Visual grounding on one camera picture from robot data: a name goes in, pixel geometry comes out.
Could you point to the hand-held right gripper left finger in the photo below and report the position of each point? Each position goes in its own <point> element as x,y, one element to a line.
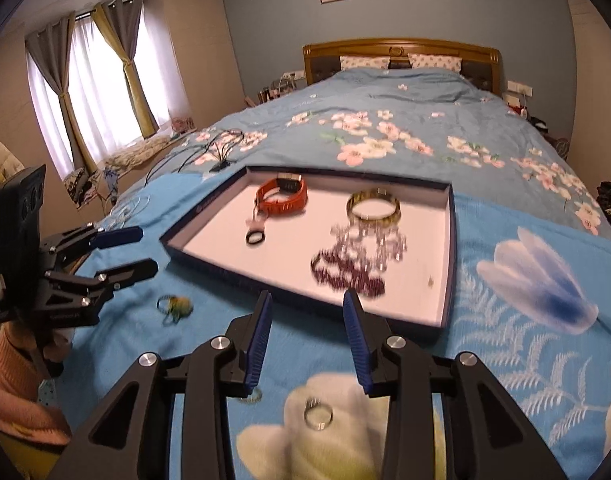
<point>259,345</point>

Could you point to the blue floral duvet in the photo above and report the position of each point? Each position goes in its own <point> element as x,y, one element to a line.
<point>435,100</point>

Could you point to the wooden bed headboard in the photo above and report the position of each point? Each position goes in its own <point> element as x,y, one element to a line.
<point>400,45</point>

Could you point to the orange smartwatch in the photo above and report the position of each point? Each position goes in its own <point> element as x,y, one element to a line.
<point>290,183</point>

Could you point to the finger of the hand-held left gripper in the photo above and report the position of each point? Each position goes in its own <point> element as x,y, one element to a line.
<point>135,270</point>
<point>120,236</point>

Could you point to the white sheer curtain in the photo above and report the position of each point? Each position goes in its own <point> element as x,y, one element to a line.
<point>100,100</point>

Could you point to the patterned cloth on bench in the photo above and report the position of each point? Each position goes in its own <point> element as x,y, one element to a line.
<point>85,187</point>

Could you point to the yellow quilted cloth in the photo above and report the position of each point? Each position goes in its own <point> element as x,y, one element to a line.
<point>0,180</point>

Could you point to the wide grey curtain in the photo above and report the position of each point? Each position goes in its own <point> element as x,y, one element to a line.
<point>50,55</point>

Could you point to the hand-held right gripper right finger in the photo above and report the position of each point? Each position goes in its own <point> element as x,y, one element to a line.
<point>358,345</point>

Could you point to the white wall socket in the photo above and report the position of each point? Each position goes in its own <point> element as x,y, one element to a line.
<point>293,75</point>
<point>519,87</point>

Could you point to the small pink fan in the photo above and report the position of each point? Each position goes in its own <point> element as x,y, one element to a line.
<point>181,123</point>

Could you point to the group of nightstand toiletries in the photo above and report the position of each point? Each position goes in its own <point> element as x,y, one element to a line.
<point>275,91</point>

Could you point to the white nightstand items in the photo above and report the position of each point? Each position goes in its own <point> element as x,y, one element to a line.
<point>516,104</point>

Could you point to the patterned pillow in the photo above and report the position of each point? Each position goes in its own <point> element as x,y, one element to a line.
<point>435,61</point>
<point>365,62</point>

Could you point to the blue flower print blanket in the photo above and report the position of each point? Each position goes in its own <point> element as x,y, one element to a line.
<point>295,360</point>

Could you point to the dark blue cardboard box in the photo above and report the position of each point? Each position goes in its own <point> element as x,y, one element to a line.
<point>285,260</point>

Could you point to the yellow green curtain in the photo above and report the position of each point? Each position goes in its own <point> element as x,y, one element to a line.
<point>138,100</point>

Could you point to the narrow grey curtain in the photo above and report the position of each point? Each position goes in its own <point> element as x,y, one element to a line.
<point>128,25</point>

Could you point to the person's left forearm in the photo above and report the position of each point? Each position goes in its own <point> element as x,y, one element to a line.
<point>15,385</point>

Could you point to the cream blanket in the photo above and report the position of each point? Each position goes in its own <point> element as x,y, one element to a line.
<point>135,152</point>

